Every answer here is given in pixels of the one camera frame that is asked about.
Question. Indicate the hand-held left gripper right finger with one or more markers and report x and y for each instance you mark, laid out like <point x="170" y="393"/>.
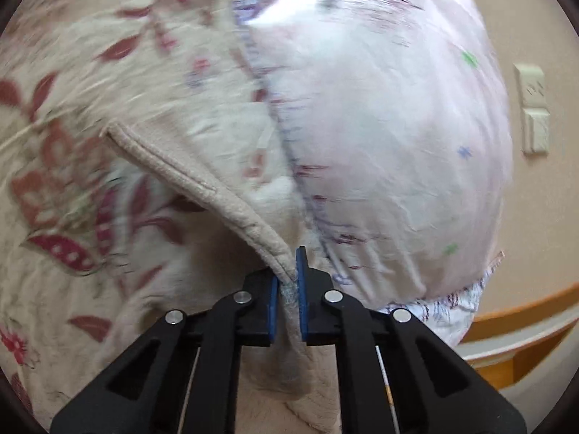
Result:
<point x="302" y="300"/>

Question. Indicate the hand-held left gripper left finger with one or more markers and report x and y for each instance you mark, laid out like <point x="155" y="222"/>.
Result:
<point x="273" y="312"/>

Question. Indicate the pink floral pillow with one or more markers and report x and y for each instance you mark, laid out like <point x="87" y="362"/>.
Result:
<point x="384" y="135"/>

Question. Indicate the floral bed quilt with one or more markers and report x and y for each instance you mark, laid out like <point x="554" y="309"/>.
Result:
<point x="90" y="153"/>

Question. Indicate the wooden bed frame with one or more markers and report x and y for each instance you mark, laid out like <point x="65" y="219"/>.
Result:
<point x="515" y="321"/>

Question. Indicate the beige wall switch plate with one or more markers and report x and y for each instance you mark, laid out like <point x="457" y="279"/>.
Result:
<point x="536" y="130"/>
<point x="530" y="85"/>

